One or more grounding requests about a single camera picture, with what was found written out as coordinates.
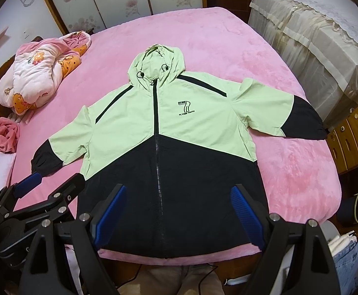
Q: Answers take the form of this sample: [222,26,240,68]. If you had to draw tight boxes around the green and black hooded jacket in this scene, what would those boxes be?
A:
[31,45,326,258]

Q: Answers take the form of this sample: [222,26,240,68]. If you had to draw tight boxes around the folded blue jeans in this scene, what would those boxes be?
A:
[328,230,358,295]

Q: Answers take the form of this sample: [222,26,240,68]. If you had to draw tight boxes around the black round container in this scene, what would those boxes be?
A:
[336,193,358,226]

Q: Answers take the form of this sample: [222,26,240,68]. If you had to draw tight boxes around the wooden drawer cabinet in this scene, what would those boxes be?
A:
[326,107,358,175]

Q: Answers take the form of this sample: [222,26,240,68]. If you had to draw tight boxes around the pink floral folded quilt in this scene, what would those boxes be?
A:
[0,31,92,115]

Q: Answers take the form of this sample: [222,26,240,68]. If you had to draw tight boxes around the beige lace covered furniture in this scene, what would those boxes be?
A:
[248,0,358,127]

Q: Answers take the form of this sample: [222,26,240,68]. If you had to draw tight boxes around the black cable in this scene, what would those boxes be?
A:
[130,262,220,295]

